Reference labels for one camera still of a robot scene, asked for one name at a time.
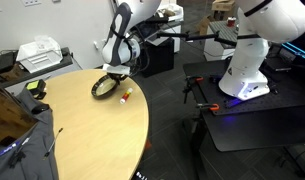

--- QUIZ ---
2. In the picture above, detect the black pen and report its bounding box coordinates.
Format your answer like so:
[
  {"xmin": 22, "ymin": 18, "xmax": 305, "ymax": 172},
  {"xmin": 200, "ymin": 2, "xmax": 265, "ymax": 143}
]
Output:
[{"xmin": 42, "ymin": 127, "xmax": 64, "ymax": 161}]

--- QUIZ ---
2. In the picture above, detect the black computer tower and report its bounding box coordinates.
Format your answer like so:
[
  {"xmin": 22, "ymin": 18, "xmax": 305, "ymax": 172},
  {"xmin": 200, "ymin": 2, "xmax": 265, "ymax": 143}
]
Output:
[{"xmin": 139, "ymin": 36, "xmax": 176, "ymax": 79}]

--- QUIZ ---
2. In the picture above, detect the white wall outlet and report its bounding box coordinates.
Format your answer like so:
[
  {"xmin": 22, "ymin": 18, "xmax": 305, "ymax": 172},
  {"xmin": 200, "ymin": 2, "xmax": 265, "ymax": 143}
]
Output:
[{"xmin": 21, "ymin": 0, "xmax": 43, "ymax": 7}]

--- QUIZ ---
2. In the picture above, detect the black perforated mounting board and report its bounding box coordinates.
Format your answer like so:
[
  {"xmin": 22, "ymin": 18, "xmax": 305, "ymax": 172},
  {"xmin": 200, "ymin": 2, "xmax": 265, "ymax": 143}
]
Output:
[{"xmin": 182, "ymin": 59, "xmax": 305, "ymax": 117}]

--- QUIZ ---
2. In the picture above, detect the white cart perforated top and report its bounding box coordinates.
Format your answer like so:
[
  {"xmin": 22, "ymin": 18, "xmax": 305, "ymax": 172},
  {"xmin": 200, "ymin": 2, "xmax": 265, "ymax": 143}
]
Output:
[{"xmin": 203, "ymin": 20, "xmax": 240, "ymax": 62}]

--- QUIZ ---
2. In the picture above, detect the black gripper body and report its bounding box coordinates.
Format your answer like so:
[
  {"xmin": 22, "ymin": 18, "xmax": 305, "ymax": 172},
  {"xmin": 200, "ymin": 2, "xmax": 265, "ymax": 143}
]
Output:
[{"xmin": 106, "ymin": 71, "xmax": 130, "ymax": 84}]

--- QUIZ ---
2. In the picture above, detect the black camera boom rod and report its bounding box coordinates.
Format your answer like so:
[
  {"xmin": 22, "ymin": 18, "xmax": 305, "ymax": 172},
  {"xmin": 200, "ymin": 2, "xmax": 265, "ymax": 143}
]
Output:
[{"xmin": 156, "ymin": 30, "xmax": 240, "ymax": 48}]

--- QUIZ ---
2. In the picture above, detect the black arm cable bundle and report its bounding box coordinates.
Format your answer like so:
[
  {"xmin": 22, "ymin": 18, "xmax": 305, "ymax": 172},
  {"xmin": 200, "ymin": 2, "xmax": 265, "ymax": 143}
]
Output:
[{"xmin": 124, "ymin": 22, "xmax": 150, "ymax": 78}]

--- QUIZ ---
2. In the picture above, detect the grey jacket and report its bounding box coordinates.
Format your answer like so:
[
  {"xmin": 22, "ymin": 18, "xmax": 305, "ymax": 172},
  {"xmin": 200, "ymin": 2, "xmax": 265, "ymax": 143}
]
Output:
[{"xmin": 0, "ymin": 87, "xmax": 60, "ymax": 180}]

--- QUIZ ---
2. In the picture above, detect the cardboard box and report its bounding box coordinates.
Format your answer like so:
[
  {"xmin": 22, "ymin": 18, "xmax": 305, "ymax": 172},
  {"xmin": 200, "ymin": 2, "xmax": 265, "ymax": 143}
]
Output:
[{"xmin": 211, "ymin": 0, "xmax": 237, "ymax": 13}]

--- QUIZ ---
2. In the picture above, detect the black pouch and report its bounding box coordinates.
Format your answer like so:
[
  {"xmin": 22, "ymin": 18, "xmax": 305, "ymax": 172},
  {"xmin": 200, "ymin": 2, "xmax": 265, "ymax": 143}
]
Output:
[{"xmin": 0, "ymin": 51, "xmax": 17, "ymax": 75}]

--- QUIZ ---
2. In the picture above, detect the red can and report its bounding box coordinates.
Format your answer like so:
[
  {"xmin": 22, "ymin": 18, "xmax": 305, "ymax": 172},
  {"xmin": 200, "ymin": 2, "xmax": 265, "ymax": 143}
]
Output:
[{"xmin": 226, "ymin": 16, "xmax": 238, "ymax": 28}]

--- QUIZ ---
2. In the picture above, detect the blue pen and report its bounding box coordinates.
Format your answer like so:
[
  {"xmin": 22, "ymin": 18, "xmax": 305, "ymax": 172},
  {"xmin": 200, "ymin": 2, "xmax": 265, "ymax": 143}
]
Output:
[{"xmin": 0, "ymin": 139, "xmax": 20, "ymax": 160}]

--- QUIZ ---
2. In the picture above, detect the black side desk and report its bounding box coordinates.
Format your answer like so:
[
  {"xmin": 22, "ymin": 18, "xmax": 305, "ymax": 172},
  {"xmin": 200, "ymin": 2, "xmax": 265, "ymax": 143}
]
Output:
[{"xmin": 0, "ymin": 46, "xmax": 75, "ymax": 90}]

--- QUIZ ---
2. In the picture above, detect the black plate cream inside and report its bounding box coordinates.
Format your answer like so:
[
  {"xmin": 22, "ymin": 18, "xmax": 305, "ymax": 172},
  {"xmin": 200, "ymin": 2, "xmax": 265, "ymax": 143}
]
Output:
[{"xmin": 90, "ymin": 74, "xmax": 122, "ymax": 101}]

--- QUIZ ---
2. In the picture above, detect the white printer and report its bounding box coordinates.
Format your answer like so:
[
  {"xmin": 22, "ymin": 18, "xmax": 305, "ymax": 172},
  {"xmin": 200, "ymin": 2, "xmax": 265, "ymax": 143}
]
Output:
[{"xmin": 15, "ymin": 34, "xmax": 64, "ymax": 74}]

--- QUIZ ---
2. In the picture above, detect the orange black bar clamp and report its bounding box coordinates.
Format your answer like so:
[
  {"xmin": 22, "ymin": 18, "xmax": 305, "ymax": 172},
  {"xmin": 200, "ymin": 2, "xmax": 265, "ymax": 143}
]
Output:
[
  {"xmin": 195, "ymin": 102, "xmax": 221, "ymax": 113},
  {"xmin": 182, "ymin": 75, "xmax": 205, "ymax": 105}
]

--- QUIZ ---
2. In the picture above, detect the white red glue stick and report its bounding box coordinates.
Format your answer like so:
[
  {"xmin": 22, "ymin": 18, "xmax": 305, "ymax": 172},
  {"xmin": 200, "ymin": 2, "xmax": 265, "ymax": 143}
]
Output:
[{"xmin": 119, "ymin": 87, "xmax": 134, "ymax": 105}]

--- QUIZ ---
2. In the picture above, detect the dark cart top plate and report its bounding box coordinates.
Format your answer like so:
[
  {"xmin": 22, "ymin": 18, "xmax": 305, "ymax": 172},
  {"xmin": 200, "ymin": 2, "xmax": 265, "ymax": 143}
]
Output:
[{"xmin": 201, "ymin": 105, "xmax": 305, "ymax": 153}]

